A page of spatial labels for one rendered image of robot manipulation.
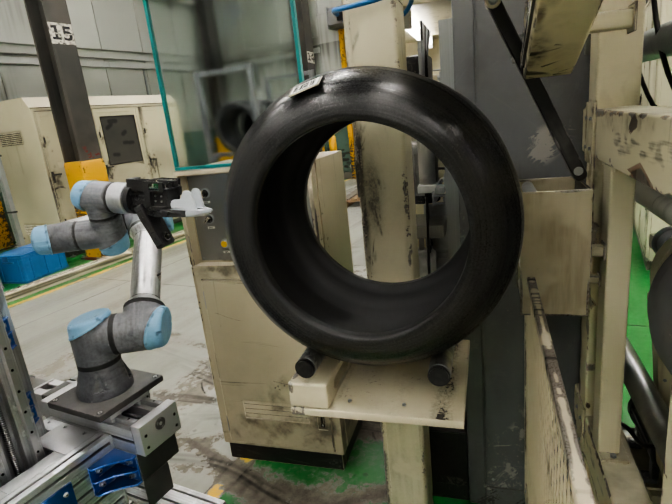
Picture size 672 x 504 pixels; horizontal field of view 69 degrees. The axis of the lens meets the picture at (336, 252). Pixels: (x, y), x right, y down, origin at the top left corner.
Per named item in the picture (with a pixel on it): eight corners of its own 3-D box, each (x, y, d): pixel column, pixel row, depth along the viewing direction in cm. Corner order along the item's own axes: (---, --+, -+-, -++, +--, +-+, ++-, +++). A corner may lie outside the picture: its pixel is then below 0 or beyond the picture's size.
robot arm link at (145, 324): (120, 362, 140) (133, 216, 171) (174, 353, 141) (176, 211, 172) (105, 344, 130) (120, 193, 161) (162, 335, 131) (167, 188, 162)
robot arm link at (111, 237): (92, 246, 130) (78, 209, 125) (135, 241, 132) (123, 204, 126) (84, 262, 124) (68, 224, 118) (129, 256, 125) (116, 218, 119)
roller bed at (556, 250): (515, 286, 135) (515, 179, 127) (574, 286, 131) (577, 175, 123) (520, 315, 117) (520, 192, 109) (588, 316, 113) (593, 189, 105)
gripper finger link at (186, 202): (202, 192, 107) (166, 190, 110) (204, 219, 109) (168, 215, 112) (210, 190, 110) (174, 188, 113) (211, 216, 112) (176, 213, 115)
